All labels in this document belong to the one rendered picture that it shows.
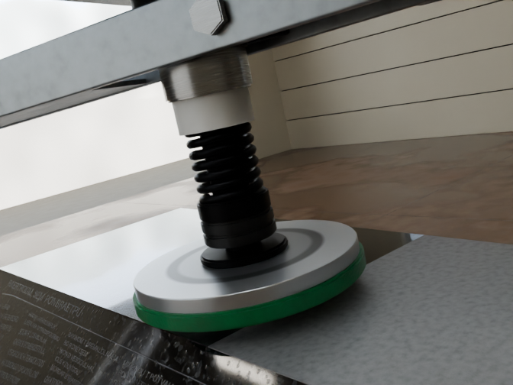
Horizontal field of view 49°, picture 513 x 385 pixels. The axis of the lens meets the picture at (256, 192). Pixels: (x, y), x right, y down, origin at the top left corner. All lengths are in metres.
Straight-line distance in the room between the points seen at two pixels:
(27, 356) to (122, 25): 0.44
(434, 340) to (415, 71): 7.48
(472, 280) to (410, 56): 7.41
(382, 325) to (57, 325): 0.41
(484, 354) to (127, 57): 0.34
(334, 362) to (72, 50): 0.33
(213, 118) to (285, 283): 0.15
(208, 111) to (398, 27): 7.57
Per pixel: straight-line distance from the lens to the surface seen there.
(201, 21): 0.44
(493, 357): 0.40
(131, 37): 0.48
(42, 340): 0.74
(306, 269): 0.46
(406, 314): 0.47
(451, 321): 0.45
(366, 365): 0.40
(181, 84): 0.48
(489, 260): 0.56
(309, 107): 9.20
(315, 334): 0.45
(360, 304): 0.49
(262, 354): 0.44
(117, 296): 0.67
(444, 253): 0.59
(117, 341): 0.59
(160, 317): 0.47
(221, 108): 0.48
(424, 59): 7.77
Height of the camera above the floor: 1.06
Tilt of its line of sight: 10 degrees down
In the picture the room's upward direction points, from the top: 12 degrees counter-clockwise
